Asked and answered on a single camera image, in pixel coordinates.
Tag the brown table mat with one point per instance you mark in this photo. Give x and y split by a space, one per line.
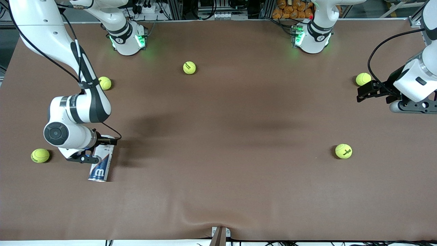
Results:
218 171

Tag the white blue tennis ball can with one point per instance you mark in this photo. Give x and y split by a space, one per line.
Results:
100 167

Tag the white power strip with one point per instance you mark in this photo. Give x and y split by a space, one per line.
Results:
146 8

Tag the metal mount bracket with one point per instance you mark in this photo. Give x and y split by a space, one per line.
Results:
220 235

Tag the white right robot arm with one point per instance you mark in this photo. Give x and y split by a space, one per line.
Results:
44 27

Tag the aluminium frame post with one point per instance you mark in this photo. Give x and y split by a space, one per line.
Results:
417 15

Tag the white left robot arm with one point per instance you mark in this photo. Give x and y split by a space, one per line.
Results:
321 34

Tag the white terminal block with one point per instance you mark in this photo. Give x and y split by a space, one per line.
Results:
222 15

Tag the yellow tennis ball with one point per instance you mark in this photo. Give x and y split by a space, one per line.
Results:
343 151
189 67
363 78
106 83
40 155

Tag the orange packets pile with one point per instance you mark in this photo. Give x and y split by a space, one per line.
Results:
293 9

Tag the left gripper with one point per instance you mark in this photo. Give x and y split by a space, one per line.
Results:
390 86

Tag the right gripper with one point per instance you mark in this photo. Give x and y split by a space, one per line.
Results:
99 139

